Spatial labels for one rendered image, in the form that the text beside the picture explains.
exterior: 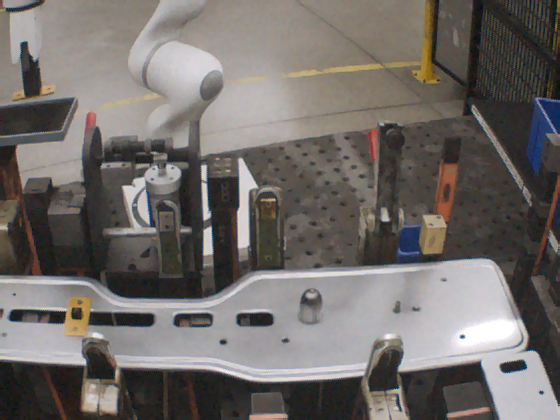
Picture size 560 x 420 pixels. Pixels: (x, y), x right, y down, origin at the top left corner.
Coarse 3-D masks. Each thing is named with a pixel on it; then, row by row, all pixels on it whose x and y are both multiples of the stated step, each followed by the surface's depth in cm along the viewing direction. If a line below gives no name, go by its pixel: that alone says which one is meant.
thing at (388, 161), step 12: (384, 120) 101; (384, 132) 100; (396, 132) 97; (384, 144) 101; (396, 144) 97; (384, 156) 102; (396, 156) 102; (384, 168) 103; (396, 168) 102; (384, 180) 104; (396, 180) 103; (384, 192) 105; (396, 192) 104; (396, 204) 105; (396, 216) 106
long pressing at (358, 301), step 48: (0, 288) 100; (48, 288) 100; (96, 288) 101; (240, 288) 103; (288, 288) 103; (336, 288) 103; (384, 288) 103; (432, 288) 103; (480, 288) 102; (0, 336) 91; (48, 336) 92; (144, 336) 93; (192, 336) 94; (240, 336) 94; (288, 336) 95; (336, 336) 95; (432, 336) 94; (480, 336) 94; (528, 336) 94
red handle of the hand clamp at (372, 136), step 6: (372, 132) 111; (372, 138) 111; (372, 144) 111; (372, 150) 110; (372, 156) 110; (372, 162) 110; (384, 204) 107; (384, 210) 106; (384, 216) 106; (390, 216) 106; (384, 222) 106
